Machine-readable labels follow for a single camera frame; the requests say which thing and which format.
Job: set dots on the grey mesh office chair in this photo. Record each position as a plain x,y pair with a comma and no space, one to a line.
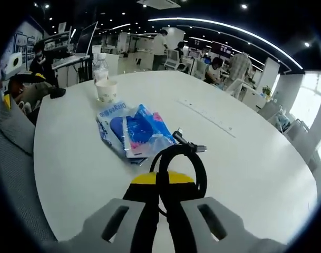
10,163

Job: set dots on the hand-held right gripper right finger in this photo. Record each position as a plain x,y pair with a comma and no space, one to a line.
202,218

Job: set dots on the blue packet pink print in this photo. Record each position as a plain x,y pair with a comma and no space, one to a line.
144,131

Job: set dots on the white paper cup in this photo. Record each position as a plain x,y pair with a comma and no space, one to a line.
106,91

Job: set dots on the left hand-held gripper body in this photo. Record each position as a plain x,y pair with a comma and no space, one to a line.
12,63

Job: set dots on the green potted plant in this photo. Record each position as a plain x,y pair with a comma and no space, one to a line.
267,91

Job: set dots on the ceiling air conditioner unit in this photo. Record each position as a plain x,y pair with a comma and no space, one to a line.
157,3

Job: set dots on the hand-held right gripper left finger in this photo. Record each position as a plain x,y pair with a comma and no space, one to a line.
115,218

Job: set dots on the wall poster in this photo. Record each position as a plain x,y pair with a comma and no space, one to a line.
28,42

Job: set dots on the small black tabletop item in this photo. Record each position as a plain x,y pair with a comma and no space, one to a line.
57,93

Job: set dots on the curved ceiling light strip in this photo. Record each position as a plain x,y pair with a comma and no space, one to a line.
228,26

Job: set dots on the clear plastic bottle red label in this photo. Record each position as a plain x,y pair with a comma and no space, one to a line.
100,73

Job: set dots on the large dark monitor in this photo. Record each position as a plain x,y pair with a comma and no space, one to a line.
85,39

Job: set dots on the packet with blue oval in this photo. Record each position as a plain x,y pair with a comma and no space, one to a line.
108,124

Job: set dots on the white desk black legs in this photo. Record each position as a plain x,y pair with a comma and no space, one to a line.
68,61

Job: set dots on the white office chair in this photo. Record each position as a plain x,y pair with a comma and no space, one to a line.
173,59

